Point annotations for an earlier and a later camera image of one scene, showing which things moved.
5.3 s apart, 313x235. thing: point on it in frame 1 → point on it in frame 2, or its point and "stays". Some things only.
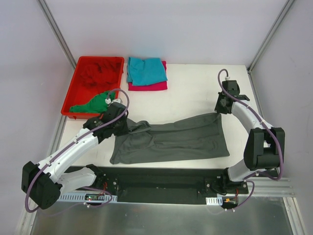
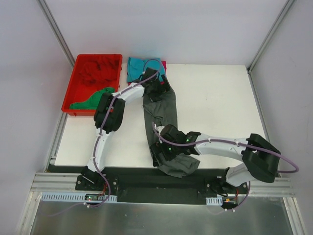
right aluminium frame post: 283,12 stays
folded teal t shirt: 142,71 stays
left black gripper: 123,126 → 158,93
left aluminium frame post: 57,32 stays
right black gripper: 220,105 → 158,152
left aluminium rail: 56,140 stays
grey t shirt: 196,137 → 162,109
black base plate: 141,185 stays
